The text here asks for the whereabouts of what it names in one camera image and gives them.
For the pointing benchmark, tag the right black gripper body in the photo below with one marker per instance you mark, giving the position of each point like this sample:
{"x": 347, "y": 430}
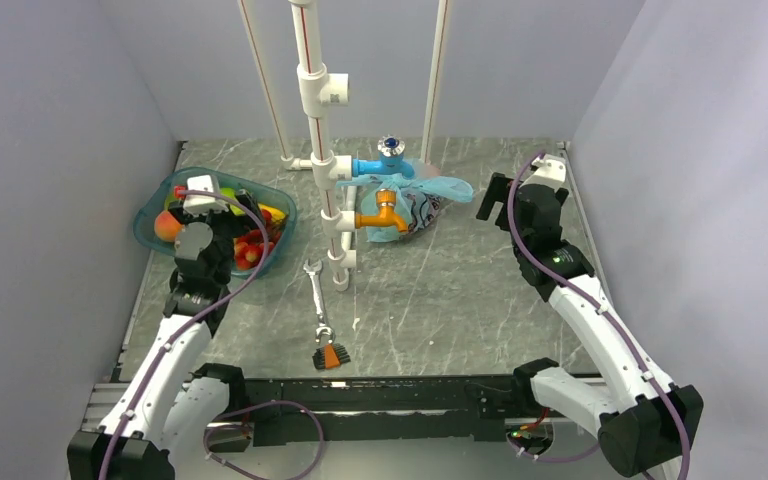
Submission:
{"x": 498, "y": 191}

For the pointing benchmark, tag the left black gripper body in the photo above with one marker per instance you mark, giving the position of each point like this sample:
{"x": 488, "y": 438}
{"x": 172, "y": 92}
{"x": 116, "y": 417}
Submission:
{"x": 226, "y": 226}

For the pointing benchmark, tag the light blue plastic bag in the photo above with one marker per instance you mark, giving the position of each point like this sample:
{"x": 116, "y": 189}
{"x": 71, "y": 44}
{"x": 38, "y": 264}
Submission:
{"x": 419, "y": 200}

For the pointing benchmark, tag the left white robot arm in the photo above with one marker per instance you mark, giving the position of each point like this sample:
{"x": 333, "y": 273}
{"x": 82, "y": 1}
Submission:
{"x": 168, "y": 404}

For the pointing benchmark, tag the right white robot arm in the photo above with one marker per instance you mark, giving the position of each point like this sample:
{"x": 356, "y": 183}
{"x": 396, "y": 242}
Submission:
{"x": 643, "y": 422}

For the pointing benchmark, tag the fake strawberries bunch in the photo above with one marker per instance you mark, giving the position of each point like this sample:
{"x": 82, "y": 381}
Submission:
{"x": 250, "y": 248}

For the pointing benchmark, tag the fake peach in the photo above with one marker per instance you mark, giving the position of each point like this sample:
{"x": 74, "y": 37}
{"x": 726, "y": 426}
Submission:
{"x": 166, "y": 227}

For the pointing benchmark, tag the fake yellow banana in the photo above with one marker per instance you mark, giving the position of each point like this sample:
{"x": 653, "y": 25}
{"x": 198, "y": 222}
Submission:
{"x": 272, "y": 215}

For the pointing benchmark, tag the teal plastic fruit basket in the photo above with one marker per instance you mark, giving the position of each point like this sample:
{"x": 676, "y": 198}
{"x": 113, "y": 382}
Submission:
{"x": 143, "y": 222}

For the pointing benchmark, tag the silver combination wrench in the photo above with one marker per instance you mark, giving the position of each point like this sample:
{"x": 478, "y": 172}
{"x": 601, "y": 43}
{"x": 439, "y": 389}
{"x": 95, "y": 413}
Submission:
{"x": 324, "y": 333}

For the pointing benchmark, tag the orange plastic faucet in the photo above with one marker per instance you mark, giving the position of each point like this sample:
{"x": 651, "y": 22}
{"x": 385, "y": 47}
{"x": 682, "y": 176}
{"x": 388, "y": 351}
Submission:
{"x": 386, "y": 216}

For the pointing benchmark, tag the blue plastic faucet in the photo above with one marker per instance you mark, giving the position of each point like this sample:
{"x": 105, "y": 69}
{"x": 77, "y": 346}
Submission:
{"x": 390, "y": 160}

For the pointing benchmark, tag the black orange small brush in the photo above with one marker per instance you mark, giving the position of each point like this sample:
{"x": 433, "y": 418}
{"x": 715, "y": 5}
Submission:
{"x": 330, "y": 356}

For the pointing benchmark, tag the white pvc pipe stand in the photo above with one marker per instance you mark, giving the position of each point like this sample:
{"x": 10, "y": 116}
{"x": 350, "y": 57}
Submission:
{"x": 320, "y": 90}

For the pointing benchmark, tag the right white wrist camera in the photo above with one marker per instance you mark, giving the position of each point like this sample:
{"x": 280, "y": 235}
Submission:
{"x": 548, "y": 170}

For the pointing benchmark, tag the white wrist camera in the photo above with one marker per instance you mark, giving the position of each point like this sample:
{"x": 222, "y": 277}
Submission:
{"x": 548, "y": 170}
{"x": 204, "y": 200}

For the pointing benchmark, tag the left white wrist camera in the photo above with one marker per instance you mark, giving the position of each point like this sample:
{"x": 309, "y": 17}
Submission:
{"x": 204, "y": 200}

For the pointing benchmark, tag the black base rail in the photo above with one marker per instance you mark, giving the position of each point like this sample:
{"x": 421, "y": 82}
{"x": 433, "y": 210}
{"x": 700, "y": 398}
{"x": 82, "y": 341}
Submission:
{"x": 276, "y": 412}

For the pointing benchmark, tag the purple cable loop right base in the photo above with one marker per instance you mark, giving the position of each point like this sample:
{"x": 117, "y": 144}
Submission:
{"x": 556, "y": 443}

